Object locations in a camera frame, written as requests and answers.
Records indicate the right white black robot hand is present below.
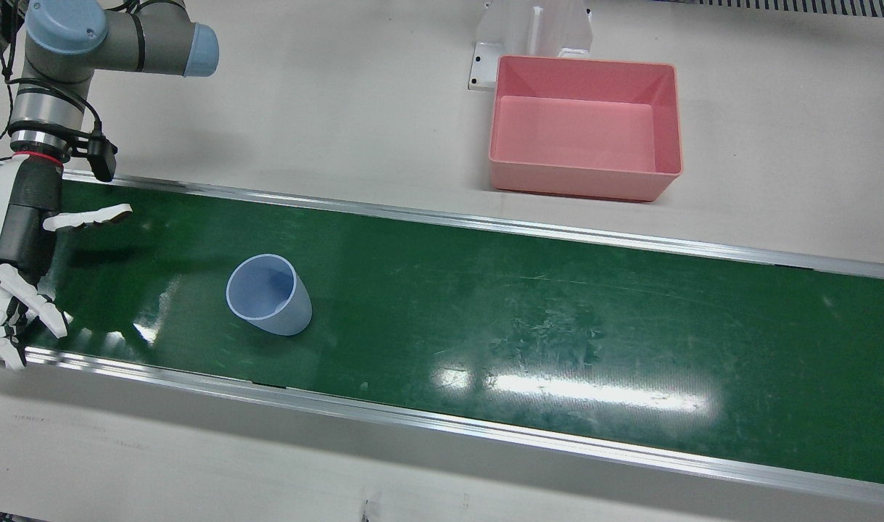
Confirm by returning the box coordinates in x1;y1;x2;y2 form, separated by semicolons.
0;154;133;371

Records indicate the light blue plastic cup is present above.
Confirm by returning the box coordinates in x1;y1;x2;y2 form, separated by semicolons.
226;254;313;336

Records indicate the pink plastic box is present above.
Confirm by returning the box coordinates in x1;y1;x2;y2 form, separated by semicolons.
489;55;684;202

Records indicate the green conveyor belt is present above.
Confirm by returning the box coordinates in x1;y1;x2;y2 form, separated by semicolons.
0;163;884;508

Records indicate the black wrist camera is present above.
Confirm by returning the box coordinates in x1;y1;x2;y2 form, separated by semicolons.
70;133;118;183

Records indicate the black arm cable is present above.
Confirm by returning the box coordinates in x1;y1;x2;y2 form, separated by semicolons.
0;0;29;165

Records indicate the white metal bracket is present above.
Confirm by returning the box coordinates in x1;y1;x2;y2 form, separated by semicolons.
468;0;594;91

